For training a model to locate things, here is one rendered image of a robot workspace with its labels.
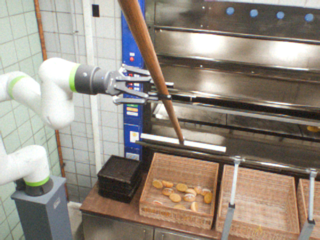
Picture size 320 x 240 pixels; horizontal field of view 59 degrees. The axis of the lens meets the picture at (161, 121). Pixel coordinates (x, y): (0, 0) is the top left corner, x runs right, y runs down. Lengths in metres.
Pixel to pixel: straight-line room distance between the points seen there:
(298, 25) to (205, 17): 0.59
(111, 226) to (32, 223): 0.81
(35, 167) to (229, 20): 1.47
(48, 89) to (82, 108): 1.61
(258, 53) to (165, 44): 0.64
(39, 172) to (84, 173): 1.41
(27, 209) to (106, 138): 1.10
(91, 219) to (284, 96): 1.75
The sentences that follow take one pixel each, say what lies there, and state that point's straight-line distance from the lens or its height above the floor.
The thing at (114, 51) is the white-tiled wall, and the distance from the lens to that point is 2.23.
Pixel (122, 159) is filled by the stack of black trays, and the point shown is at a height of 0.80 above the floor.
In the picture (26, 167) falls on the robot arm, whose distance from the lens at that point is 1.54.
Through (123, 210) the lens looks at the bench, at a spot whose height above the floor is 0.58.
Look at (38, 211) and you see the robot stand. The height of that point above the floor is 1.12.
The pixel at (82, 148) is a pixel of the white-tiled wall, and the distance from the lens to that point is 2.79.
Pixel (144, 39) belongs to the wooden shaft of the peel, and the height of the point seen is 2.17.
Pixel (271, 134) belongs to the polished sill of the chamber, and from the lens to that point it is 2.35.
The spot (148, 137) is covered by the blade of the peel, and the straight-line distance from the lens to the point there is 1.87.
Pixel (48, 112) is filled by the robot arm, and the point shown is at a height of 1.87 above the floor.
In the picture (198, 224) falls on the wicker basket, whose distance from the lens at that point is 2.26.
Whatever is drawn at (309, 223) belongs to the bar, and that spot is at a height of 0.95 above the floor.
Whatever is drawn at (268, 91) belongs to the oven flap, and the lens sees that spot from 2.17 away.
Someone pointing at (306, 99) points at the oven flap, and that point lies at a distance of 2.23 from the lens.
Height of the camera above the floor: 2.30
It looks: 29 degrees down
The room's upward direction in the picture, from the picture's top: 3 degrees clockwise
